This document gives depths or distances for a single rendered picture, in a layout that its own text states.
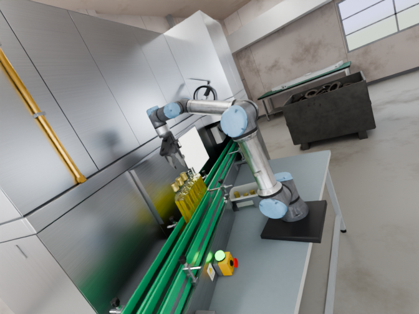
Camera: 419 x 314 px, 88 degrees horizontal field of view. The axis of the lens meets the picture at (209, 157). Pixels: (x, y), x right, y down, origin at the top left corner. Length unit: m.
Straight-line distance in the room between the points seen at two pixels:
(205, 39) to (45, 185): 1.62
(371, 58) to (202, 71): 5.83
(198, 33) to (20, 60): 1.37
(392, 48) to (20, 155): 7.32
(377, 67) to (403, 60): 0.49
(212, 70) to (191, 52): 0.24
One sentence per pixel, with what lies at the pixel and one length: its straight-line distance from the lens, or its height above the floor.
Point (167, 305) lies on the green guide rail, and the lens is 0.85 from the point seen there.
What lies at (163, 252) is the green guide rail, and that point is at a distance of 1.09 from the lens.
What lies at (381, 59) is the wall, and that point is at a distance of 7.40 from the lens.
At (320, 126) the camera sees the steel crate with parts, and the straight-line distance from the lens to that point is 3.84.
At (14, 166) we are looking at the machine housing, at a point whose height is 1.55.
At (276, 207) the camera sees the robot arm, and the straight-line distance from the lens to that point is 0.99.
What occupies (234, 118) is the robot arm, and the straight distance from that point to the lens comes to 0.87.
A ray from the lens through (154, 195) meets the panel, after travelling 1.22.
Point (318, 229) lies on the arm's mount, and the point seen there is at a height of 0.78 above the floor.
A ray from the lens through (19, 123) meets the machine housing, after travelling 0.97.
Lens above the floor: 1.50
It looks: 15 degrees down
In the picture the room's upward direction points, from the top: 24 degrees counter-clockwise
